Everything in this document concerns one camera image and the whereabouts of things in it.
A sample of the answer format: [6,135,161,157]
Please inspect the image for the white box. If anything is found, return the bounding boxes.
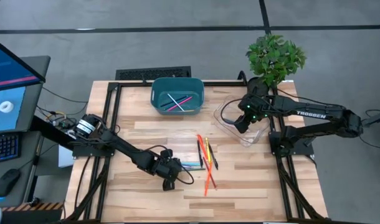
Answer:
[58,129,76,169]

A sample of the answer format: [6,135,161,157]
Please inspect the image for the white pencil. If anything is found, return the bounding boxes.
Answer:
[166,93,186,112]

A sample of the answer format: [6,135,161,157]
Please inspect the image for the grey workstation desk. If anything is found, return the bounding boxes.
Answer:
[0,55,51,208]

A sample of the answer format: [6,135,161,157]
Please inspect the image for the blue sheet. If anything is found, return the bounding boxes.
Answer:
[0,86,26,133]

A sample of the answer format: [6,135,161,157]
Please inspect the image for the black support beam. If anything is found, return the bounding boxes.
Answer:
[30,114,77,151]

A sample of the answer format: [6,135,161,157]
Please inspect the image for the grey stand foot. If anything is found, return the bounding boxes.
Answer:
[361,108,380,129]

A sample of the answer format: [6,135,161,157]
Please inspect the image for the black pen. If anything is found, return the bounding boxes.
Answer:
[197,139,204,169]
[207,142,219,170]

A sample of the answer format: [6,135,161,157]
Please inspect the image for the orange pencil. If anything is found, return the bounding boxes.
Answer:
[204,161,214,197]

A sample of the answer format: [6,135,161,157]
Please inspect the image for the green potted plant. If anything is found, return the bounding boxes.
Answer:
[245,33,308,97]

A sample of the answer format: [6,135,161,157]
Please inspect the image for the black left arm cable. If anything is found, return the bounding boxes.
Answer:
[142,144,196,186]

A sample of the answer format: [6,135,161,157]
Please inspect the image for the pink pencil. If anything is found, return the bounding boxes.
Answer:
[166,96,194,112]

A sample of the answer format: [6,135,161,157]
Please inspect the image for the black computer mouse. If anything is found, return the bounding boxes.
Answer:
[0,168,22,198]

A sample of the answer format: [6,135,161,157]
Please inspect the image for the backlit black keyboard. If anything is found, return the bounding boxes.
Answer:
[0,132,21,165]

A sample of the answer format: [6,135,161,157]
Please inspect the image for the blue pencil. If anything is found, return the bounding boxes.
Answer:
[162,96,191,110]

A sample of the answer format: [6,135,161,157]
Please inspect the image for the black pencil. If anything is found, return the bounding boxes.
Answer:
[159,95,189,108]

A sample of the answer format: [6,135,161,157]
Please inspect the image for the clear plastic container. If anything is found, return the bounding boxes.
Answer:
[213,95,271,148]

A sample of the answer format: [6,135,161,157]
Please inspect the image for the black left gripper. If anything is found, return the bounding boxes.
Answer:
[150,156,185,192]

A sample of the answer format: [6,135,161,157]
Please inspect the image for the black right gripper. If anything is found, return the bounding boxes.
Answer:
[233,100,266,134]

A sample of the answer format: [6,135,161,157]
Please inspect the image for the red pencil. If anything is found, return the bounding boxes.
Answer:
[202,157,218,190]

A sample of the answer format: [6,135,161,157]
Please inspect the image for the white tape roll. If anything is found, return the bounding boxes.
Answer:
[0,101,15,113]

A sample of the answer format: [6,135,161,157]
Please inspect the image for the teal plastic bin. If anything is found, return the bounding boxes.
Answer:
[150,77,206,116]

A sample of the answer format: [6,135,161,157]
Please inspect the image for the yellow pen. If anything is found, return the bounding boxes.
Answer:
[205,137,212,166]

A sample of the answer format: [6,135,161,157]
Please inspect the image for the computer monitor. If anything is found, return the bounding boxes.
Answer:
[0,35,47,93]

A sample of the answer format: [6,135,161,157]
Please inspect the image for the bundle of wires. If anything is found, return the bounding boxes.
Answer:
[36,105,74,133]

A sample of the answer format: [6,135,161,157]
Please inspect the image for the yellow black hazard strip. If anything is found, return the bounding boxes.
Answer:
[1,202,65,213]

